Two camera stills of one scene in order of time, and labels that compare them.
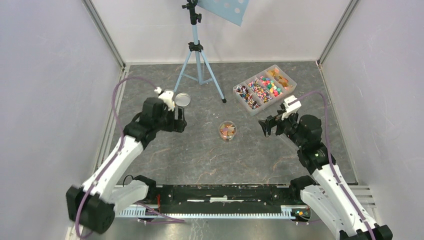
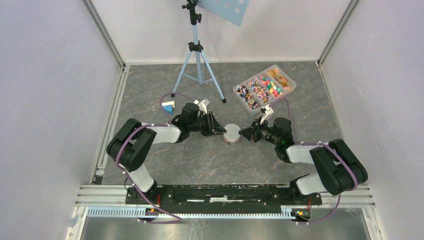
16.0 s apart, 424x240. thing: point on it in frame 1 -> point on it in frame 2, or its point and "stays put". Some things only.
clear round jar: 227,130 -> 231,142
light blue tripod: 195,46 stays put
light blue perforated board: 233,11 stays put
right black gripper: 271,121 -> 252,133
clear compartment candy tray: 261,90 stays put
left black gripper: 176,125 -> 213,126
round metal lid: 182,99 -> 232,132
